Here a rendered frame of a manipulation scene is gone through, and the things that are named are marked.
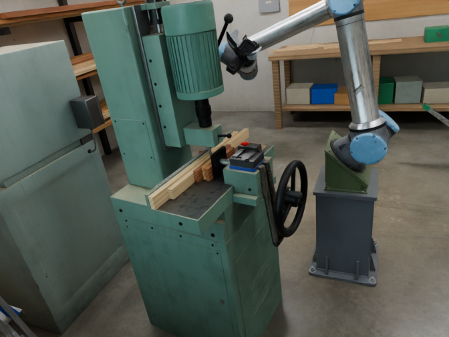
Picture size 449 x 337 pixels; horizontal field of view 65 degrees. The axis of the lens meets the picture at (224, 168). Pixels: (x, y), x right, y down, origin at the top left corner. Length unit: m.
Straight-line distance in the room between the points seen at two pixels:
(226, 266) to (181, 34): 0.84
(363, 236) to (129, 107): 1.33
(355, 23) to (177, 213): 0.99
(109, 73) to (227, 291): 0.96
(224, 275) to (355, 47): 1.03
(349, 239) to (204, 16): 1.36
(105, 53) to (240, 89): 3.60
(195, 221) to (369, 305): 1.22
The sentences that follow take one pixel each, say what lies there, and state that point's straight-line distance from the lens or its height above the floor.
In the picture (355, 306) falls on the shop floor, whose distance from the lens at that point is 2.05.
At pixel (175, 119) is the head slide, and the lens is 1.35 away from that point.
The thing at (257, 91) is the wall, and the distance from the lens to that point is 4.82.
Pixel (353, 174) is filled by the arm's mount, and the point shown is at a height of 0.66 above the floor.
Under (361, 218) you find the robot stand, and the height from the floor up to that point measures 0.41.
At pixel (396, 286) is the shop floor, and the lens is 2.19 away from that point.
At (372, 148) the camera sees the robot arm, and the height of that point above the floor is 0.86.
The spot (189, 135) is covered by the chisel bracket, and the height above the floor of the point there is 1.04.
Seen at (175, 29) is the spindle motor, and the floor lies 1.43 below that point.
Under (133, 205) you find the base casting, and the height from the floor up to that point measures 0.78.
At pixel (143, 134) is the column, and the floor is 1.06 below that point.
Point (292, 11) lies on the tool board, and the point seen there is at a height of 1.23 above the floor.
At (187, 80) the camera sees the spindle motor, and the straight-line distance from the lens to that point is 1.23.
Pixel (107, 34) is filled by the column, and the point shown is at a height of 1.44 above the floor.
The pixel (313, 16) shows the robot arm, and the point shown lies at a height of 1.38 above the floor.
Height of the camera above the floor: 1.52
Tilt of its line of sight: 26 degrees down
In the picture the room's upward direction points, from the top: 8 degrees counter-clockwise
